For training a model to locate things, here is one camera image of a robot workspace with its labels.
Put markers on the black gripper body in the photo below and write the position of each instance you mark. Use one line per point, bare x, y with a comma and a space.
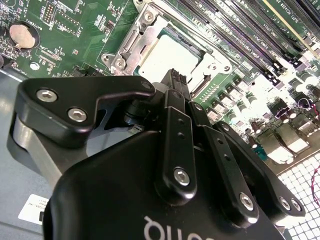
112, 200

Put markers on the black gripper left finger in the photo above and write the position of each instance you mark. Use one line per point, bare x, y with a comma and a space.
62, 100

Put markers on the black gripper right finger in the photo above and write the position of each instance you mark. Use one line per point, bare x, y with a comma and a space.
225, 162

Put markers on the metal socket cover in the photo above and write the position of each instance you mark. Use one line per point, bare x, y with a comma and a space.
151, 33

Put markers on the silver CPU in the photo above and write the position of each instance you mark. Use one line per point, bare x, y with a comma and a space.
175, 55

